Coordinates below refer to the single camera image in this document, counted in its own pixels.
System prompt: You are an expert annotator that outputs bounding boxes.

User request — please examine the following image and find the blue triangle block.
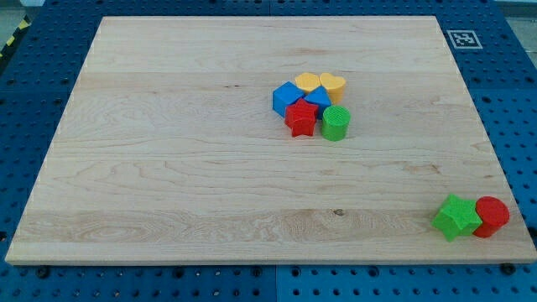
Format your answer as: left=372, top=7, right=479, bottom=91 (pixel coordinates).
left=305, top=86, right=331, bottom=119

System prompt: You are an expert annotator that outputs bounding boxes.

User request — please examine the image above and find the red cylinder block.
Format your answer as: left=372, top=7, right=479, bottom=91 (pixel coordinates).
left=473, top=196, right=510, bottom=238

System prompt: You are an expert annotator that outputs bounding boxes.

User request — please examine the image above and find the green star block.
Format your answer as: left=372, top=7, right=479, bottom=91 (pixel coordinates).
left=431, top=194, right=482, bottom=242

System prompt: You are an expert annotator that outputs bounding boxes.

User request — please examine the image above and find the red star block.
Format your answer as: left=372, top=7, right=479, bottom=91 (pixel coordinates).
left=284, top=98, right=318, bottom=137

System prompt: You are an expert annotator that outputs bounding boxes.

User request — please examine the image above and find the yellow hexagon block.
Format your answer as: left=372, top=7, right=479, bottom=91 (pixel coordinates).
left=295, top=72, right=321, bottom=94

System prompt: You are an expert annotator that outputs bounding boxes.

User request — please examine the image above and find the wooden board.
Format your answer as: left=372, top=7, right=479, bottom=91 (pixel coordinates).
left=6, top=16, right=536, bottom=266

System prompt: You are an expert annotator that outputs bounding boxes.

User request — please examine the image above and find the blue cube block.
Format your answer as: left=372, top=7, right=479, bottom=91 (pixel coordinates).
left=272, top=81, right=305, bottom=117

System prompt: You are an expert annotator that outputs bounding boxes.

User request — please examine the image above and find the white fiducial marker tag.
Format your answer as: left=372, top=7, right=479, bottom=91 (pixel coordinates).
left=447, top=29, right=482, bottom=49

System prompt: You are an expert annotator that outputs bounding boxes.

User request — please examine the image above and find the green cylinder block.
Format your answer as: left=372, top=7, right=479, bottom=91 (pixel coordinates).
left=321, top=105, right=351, bottom=141

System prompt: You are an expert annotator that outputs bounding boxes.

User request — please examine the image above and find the yellow black hazard tape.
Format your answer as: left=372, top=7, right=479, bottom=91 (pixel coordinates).
left=1, top=14, right=32, bottom=60

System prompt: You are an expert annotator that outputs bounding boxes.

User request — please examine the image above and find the yellow heart block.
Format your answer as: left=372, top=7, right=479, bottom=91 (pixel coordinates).
left=319, top=73, right=347, bottom=104

